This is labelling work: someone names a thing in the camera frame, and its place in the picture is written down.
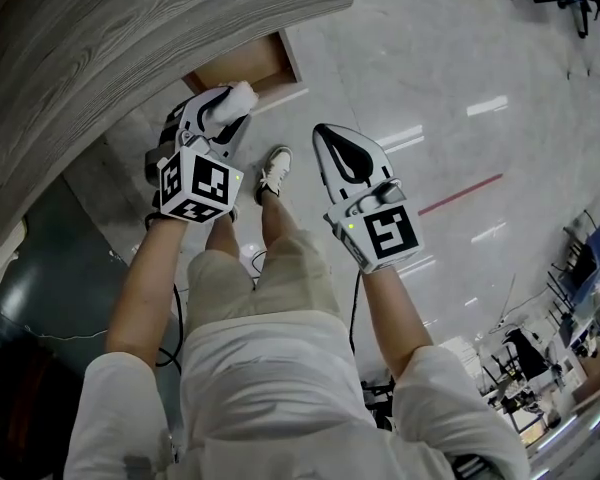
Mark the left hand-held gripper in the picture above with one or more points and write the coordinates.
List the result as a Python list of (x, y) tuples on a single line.
[(207, 180)]

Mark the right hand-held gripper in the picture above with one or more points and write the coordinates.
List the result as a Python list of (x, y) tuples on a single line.
[(390, 230)]

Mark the white cylindrical object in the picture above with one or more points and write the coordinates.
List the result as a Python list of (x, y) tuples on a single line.
[(237, 103)]

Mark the wooden drawer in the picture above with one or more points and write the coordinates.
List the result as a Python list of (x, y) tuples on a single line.
[(245, 65)]

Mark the person's left forearm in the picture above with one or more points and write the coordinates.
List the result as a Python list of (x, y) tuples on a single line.
[(147, 288)]

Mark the person's right forearm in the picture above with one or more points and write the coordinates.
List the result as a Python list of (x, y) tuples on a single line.
[(395, 318)]

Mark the person's right white shoe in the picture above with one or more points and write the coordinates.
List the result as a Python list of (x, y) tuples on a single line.
[(275, 170)]

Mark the person's white shoe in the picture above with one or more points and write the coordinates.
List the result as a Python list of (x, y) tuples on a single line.
[(275, 170), (234, 214)]

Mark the person's right leg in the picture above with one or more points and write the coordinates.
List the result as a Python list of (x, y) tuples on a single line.
[(280, 220)]

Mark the person's leg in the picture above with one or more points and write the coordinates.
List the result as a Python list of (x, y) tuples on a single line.
[(222, 235), (280, 220)]

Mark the person's left white shoe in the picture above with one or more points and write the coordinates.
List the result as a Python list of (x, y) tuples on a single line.
[(234, 214)]

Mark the person's left leg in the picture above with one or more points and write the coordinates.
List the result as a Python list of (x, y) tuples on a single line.
[(222, 235)]

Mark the grey wooden hutch desk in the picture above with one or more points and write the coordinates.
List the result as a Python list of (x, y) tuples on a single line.
[(105, 58)]

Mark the dark green rug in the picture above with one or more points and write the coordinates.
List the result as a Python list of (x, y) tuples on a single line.
[(55, 288)]

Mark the person's white shirt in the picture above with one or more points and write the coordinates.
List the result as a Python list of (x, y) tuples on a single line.
[(280, 398)]

